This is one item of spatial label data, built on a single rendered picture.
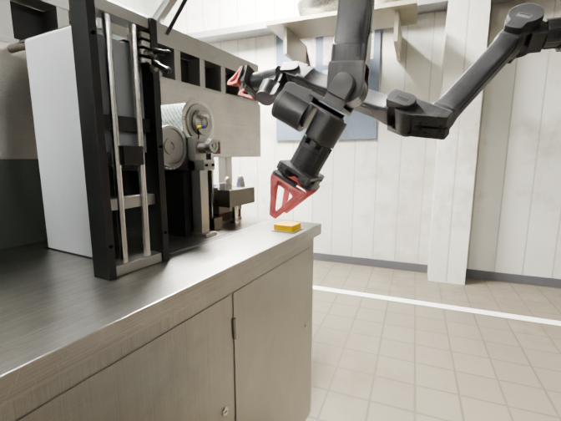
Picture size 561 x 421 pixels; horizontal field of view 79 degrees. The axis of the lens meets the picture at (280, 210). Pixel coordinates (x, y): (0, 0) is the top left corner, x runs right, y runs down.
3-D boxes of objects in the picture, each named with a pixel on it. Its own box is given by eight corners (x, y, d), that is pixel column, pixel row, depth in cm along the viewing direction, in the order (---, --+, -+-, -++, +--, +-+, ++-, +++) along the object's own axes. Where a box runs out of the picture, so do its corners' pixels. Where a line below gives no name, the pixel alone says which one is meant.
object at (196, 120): (204, 139, 105) (192, 119, 100) (199, 139, 106) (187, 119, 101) (214, 125, 110) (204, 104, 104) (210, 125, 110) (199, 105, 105)
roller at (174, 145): (156, 168, 92) (154, 123, 91) (98, 166, 104) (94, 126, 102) (187, 166, 103) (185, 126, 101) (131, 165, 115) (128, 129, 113)
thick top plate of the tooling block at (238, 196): (229, 207, 117) (229, 190, 116) (149, 200, 136) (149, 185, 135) (255, 202, 131) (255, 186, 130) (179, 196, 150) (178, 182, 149)
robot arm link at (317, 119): (346, 116, 54) (352, 119, 60) (310, 97, 56) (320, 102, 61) (325, 154, 57) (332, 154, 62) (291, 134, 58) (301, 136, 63)
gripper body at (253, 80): (257, 100, 116) (275, 96, 112) (239, 82, 109) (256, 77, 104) (261, 84, 118) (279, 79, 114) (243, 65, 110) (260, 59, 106)
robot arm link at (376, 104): (419, 126, 88) (422, 93, 79) (406, 142, 87) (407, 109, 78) (299, 82, 111) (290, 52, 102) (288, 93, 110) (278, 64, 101)
